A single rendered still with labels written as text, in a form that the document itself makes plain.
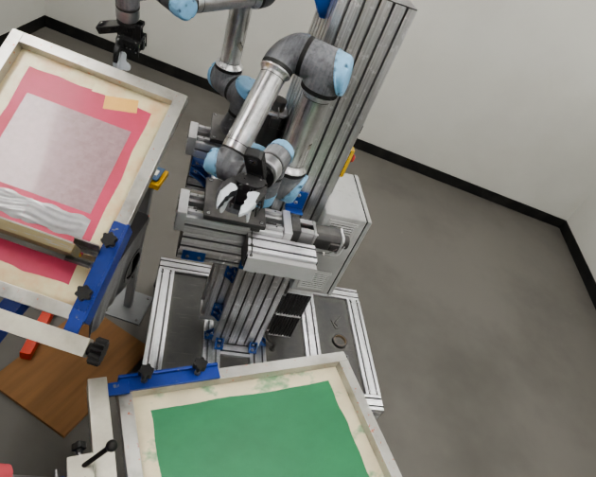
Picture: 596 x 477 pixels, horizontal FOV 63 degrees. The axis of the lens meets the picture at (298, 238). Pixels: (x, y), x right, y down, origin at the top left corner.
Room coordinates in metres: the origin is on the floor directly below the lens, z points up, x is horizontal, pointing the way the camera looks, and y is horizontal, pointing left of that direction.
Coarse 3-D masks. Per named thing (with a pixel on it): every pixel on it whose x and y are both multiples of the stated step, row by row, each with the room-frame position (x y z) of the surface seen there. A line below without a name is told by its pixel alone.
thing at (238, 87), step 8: (232, 80) 1.88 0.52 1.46; (240, 80) 1.86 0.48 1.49; (248, 80) 1.89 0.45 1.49; (232, 88) 1.85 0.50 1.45; (240, 88) 1.83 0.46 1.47; (248, 88) 1.84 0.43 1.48; (224, 96) 1.87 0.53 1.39; (232, 96) 1.84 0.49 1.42; (240, 96) 1.82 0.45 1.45; (232, 104) 1.84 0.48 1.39; (240, 104) 1.82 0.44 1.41; (232, 112) 1.83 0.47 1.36
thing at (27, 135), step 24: (24, 96) 1.24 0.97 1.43; (48, 96) 1.27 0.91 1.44; (72, 96) 1.30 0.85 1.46; (0, 120) 1.15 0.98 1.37; (24, 120) 1.18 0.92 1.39; (48, 120) 1.21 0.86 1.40; (72, 120) 1.24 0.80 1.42; (0, 144) 1.09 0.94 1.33; (24, 144) 1.12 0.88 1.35; (48, 144) 1.15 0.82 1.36; (0, 168) 1.03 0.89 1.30; (24, 168) 1.06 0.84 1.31; (24, 192) 1.01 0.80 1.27; (0, 216) 0.93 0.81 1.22; (0, 240) 0.88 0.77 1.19
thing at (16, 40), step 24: (0, 48) 1.30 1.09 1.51; (24, 48) 1.36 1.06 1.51; (48, 48) 1.36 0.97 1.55; (0, 72) 1.24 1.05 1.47; (96, 72) 1.37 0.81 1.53; (120, 72) 1.40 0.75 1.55; (168, 96) 1.41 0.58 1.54; (168, 120) 1.34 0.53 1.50; (144, 168) 1.18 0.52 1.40; (144, 192) 1.14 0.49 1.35; (120, 216) 1.04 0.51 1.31; (0, 288) 0.76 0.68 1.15; (48, 312) 0.77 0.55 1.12
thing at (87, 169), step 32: (96, 96) 1.34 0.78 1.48; (96, 128) 1.25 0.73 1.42; (128, 128) 1.29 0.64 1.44; (64, 160) 1.13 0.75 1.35; (96, 160) 1.17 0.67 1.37; (128, 160) 1.21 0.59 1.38; (64, 192) 1.06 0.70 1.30; (96, 192) 1.09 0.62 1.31; (32, 224) 0.95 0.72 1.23; (96, 224) 1.02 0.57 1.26; (0, 256) 0.84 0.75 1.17; (32, 256) 0.88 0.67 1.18
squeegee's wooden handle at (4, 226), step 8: (0, 224) 0.85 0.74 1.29; (8, 224) 0.85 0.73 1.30; (16, 224) 0.86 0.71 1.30; (0, 232) 0.87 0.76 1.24; (8, 232) 0.84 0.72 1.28; (16, 232) 0.85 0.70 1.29; (24, 232) 0.85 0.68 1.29; (32, 232) 0.86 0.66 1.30; (40, 232) 0.87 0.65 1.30; (24, 240) 0.88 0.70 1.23; (32, 240) 0.85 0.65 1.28; (40, 240) 0.85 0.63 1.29; (48, 240) 0.86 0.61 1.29; (56, 240) 0.87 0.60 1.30; (64, 240) 0.88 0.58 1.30; (48, 248) 0.87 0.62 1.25; (56, 248) 0.86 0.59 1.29; (64, 248) 0.86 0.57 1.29; (72, 248) 0.87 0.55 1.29
